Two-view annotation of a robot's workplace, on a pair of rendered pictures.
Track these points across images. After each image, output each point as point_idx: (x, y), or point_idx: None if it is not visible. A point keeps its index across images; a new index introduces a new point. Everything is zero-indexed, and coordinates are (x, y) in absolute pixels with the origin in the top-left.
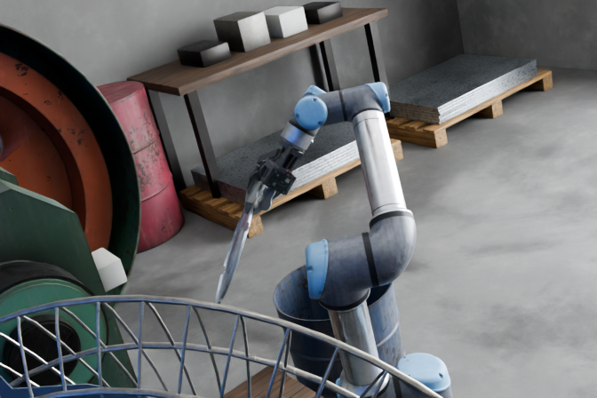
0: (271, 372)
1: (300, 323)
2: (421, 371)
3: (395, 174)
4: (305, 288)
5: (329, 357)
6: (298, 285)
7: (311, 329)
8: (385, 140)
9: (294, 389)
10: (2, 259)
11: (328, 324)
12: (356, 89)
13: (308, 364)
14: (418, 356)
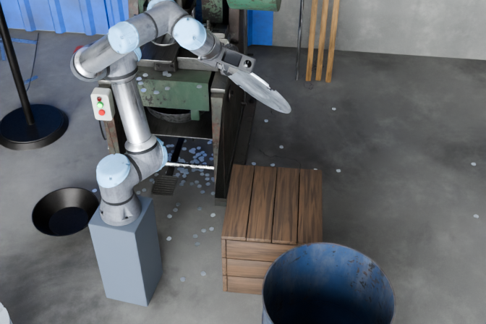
0: (311, 237)
1: (309, 247)
2: (108, 160)
3: (89, 51)
4: (388, 319)
5: (288, 278)
6: (390, 308)
7: (299, 253)
8: (100, 40)
9: (276, 233)
10: None
11: (284, 257)
12: (131, 17)
13: (310, 279)
14: (118, 169)
